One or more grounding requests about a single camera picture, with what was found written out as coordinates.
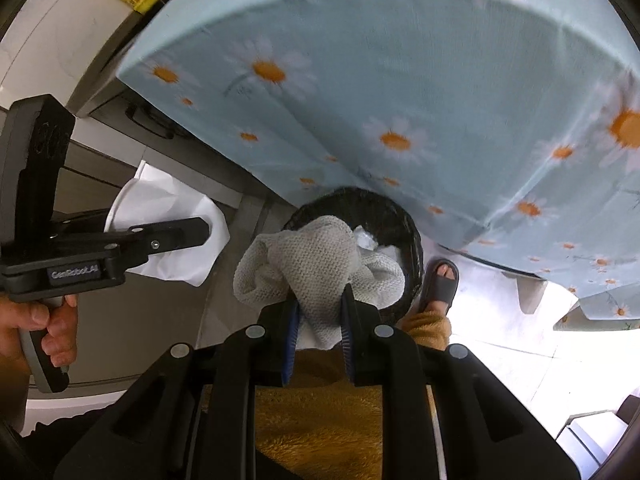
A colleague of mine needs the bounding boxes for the white paper cup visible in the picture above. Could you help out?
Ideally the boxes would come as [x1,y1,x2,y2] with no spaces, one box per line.
[104,162,230,287]

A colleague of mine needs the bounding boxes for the grey waffle cloth rag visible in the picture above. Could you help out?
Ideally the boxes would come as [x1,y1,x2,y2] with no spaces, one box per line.
[233,216,405,350]

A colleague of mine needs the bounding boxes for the black woven trash basket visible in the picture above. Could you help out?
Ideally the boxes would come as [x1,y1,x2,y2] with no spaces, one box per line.
[283,186,424,324]

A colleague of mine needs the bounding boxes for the person's left hand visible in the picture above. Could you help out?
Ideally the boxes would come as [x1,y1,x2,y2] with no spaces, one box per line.
[1,294,78,377]

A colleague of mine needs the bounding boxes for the crumpled clear plastic wrap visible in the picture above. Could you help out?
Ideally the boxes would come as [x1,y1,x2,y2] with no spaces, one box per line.
[354,226,378,252]

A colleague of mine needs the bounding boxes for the grey slipper on foot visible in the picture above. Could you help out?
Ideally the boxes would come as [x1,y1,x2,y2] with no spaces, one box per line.
[418,258,460,314]

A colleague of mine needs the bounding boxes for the daisy print blue tablecloth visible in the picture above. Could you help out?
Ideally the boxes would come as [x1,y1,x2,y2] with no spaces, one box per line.
[117,0,639,322]

